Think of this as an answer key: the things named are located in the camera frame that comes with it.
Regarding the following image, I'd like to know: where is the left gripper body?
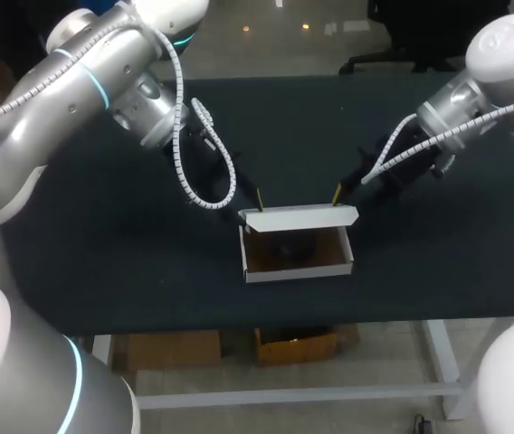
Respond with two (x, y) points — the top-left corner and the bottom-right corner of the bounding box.
(162, 120), (244, 212)

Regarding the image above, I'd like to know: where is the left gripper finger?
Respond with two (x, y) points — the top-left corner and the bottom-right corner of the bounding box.
(233, 165), (266, 213)

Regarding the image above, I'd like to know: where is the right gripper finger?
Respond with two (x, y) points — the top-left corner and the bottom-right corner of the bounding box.
(330, 147), (372, 208)

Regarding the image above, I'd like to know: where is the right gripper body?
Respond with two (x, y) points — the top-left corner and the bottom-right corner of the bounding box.
(359, 124), (458, 203)

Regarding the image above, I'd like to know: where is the white cardboard box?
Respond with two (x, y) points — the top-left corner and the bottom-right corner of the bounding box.
(237, 203), (360, 286)

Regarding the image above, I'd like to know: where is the black metal phone stand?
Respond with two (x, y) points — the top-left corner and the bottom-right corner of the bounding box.
(266, 231), (318, 264)

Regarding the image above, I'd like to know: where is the open brown cardboard box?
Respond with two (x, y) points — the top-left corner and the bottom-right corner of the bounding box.
(252, 324), (340, 368)

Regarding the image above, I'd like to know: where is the closed brown cardboard box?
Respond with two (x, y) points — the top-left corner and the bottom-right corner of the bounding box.
(110, 328), (223, 373)

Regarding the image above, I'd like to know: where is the black office chair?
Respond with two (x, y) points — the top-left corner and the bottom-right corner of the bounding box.
(338, 0), (469, 76)

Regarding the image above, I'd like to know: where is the white cable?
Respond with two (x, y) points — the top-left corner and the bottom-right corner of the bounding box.
(0, 24), (241, 212)
(359, 99), (514, 186)

